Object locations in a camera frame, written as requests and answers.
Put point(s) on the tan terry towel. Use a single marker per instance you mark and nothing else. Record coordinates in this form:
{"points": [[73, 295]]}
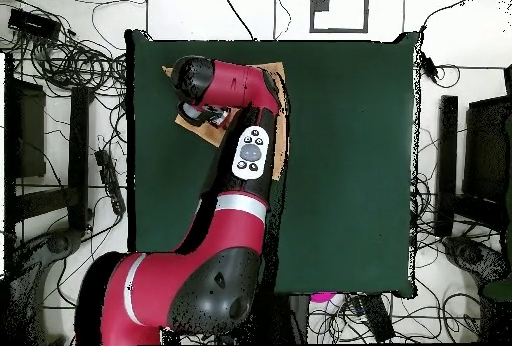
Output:
{"points": [[208, 134]]}

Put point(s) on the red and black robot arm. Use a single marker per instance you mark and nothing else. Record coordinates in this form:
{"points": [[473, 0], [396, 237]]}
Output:
{"points": [[236, 230]]}

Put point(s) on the dark flat panel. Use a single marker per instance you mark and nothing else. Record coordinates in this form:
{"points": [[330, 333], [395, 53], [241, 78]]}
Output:
{"points": [[486, 150], [28, 130]]}

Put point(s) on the black flat bar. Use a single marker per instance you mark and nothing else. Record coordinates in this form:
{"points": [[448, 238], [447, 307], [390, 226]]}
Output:
{"points": [[378, 318]]}

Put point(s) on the black power strip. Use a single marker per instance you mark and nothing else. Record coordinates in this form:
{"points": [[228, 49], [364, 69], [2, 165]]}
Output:
{"points": [[110, 180]]}

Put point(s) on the dark green table cloth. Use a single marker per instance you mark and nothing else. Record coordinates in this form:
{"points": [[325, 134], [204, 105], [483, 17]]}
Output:
{"points": [[352, 142]]}

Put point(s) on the black upright bar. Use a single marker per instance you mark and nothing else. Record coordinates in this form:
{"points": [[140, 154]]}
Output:
{"points": [[447, 162], [78, 154]]}

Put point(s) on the grey stand base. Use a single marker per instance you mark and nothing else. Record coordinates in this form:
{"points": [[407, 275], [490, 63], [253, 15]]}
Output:
{"points": [[60, 242], [472, 254]]}

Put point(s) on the black device box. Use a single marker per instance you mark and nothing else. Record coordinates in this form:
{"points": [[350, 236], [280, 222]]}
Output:
{"points": [[34, 24]]}

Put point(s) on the magenta capped object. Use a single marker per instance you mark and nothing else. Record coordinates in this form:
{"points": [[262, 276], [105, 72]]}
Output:
{"points": [[322, 297]]}

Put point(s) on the black power adapter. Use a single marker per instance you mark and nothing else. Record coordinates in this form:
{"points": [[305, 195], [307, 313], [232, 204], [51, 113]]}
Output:
{"points": [[428, 66]]}

